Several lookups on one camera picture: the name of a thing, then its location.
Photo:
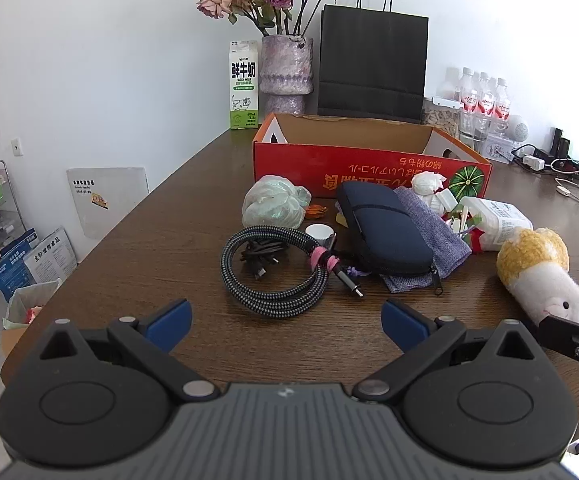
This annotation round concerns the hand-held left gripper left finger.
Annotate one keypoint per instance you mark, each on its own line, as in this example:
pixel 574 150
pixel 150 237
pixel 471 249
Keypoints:
pixel 169 321

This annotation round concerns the white wall socket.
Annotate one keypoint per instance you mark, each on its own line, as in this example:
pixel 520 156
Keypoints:
pixel 17 146

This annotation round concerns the blue printed box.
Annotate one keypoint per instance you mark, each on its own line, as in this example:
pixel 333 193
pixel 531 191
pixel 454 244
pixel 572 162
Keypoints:
pixel 12 272

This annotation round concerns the white charger adapter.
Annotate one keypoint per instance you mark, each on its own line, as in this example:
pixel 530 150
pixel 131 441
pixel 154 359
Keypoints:
pixel 533 162

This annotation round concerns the red cardboard box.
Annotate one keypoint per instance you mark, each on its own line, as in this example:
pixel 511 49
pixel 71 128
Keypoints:
pixel 369 172

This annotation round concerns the purple textured vase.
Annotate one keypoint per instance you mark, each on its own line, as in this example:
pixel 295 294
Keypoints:
pixel 284 72

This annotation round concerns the black paper bag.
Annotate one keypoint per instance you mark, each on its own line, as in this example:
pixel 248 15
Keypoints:
pixel 369 60

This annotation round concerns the black upright device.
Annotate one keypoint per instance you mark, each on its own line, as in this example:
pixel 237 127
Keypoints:
pixel 559 142

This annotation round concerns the purple knit cloth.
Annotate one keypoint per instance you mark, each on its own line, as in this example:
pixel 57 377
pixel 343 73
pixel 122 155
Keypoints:
pixel 447 240

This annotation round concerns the navy zipper pouch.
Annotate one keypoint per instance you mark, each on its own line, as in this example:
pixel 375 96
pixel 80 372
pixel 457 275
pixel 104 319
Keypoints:
pixel 384 230

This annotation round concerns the small white printed box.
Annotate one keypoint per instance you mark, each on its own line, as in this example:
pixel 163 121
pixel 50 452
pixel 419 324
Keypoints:
pixel 498 146

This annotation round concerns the yellow white hamster plush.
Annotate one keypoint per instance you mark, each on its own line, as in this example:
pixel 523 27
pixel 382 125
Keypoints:
pixel 534 265

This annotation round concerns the white green milk carton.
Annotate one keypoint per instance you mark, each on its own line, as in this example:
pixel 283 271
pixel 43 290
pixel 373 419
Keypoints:
pixel 243 85

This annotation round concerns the white plastic bottle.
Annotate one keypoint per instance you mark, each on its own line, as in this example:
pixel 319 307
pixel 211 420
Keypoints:
pixel 499 220

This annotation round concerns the cardboard bin with bag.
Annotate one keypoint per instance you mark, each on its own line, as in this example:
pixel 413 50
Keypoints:
pixel 24 310

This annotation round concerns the white leaning board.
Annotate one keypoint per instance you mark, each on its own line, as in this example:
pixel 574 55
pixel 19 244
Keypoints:
pixel 109 200

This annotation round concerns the clear jar of seeds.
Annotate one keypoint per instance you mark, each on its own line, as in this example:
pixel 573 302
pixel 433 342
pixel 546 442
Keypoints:
pixel 441 117

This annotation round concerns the clear water bottle red label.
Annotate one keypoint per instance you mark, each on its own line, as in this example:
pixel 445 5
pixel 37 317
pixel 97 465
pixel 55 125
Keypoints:
pixel 485 97
pixel 469 92
pixel 502 102

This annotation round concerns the white round speaker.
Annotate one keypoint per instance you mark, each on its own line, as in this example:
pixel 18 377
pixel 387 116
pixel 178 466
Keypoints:
pixel 518 127

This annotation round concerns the white printed carton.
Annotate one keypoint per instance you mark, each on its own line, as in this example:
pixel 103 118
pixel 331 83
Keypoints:
pixel 52 257

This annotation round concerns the white round cap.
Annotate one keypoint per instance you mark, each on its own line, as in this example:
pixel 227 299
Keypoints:
pixel 318 231

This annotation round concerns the red green ornament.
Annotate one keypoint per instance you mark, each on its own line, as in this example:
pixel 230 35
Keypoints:
pixel 472 237

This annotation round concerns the green white plastic bag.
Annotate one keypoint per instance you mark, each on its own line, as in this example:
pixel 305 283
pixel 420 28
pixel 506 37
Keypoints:
pixel 274 202

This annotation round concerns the small orange wrapper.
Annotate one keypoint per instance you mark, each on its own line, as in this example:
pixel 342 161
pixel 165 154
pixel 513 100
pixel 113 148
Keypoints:
pixel 316 210

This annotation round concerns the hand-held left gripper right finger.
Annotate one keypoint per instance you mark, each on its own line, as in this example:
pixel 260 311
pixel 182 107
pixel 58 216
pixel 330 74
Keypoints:
pixel 403 324

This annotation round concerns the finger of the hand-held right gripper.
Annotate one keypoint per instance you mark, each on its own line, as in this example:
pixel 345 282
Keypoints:
pixel 569 335

